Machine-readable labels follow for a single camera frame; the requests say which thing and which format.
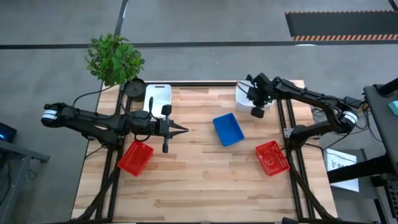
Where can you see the black plant pot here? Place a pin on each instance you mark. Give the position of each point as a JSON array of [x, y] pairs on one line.
[[135, 89]]

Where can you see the black floor beam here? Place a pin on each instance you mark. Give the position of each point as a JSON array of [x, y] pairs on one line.
[[363, 169]]

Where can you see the teal box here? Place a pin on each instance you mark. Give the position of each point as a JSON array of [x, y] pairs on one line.
[[394, 107]]

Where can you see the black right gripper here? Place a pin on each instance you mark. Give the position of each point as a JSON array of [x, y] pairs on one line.
[[261, 93]]

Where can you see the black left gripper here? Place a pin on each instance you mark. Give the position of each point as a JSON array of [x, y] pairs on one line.
[[163, 129]]

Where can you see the black hazard-striped floor mat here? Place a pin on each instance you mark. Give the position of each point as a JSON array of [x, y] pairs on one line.
[[342, 25]]

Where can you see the grey metal stand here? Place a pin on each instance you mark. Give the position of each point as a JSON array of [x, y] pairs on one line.
[[18, 152]]

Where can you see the black clamp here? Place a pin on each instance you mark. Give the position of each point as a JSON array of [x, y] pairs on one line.
[[248, 77]]

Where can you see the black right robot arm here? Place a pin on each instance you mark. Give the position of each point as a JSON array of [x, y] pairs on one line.
[[311, 99]]

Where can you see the black device with blue light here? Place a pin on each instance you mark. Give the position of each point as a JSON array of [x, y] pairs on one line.
[[7, 132]]

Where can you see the black aluminium table frame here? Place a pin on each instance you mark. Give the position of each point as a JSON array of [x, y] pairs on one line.
[[202, 84]]

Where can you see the black desk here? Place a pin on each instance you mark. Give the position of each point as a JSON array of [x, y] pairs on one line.
[[382, 124]]

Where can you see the black power adapter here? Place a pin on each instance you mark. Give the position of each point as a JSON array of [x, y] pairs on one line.
[[353, 101]]

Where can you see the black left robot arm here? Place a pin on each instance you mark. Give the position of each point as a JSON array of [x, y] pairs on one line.
[[93, 121]]

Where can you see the white paper sheet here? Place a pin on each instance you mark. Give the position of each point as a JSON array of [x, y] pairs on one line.
[[337, 160]]

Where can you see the grey mounting plate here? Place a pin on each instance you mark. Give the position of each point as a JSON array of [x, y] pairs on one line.
[[287, 132]]

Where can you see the green leafy plant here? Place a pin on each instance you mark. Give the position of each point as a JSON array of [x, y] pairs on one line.
[[113, 59]]

